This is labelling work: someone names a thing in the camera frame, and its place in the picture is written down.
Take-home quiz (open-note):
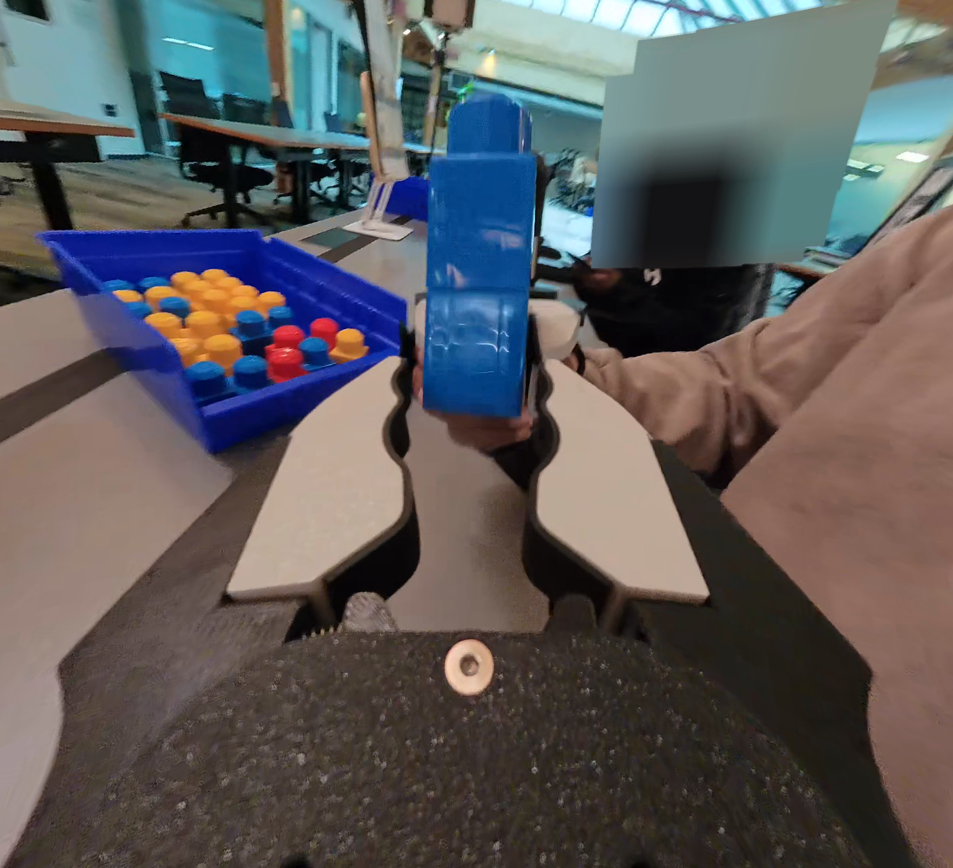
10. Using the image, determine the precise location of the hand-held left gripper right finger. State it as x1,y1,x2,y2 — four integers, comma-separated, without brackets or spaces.
523,360,710,628

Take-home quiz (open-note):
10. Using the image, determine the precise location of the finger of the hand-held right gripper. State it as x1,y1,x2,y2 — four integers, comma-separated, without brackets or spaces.
401,293,430,371
532,300,585,365

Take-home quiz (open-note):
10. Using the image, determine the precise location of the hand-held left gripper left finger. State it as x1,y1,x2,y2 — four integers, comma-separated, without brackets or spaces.
225,356,421,625

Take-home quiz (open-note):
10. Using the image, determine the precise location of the blue two-stud toy block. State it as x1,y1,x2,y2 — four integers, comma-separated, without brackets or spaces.
413,287,539,421

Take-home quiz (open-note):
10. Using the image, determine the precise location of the blue one-stud toy block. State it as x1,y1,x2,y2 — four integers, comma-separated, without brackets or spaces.
426,92,539,294

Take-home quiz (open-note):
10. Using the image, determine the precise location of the pile of colourful toy blocks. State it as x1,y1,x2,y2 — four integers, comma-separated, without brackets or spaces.
100,268,371,403

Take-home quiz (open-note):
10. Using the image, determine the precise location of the blue plastic bin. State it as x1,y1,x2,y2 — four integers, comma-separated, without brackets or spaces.
386,175,433,222
36,227,409,453

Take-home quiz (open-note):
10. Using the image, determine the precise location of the person's right forearm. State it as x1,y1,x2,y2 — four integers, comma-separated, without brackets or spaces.
577,287,857,489

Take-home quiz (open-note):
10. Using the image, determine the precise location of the person's right hand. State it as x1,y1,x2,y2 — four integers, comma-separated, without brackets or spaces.
443,412,536,455

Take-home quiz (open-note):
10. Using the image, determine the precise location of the instruction board on white stand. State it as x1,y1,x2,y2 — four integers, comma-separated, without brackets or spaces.
357,0,416,241

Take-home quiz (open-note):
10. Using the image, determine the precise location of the black office chair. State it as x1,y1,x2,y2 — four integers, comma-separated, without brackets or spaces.
158,71,275,228

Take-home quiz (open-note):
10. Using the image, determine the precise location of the wood-edged grey desk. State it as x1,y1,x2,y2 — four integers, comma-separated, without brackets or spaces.
0,101,136,232
160,112,440,224

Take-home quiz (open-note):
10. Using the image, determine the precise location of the studio light on stand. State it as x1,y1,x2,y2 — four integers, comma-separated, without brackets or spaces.
423,0,477,154

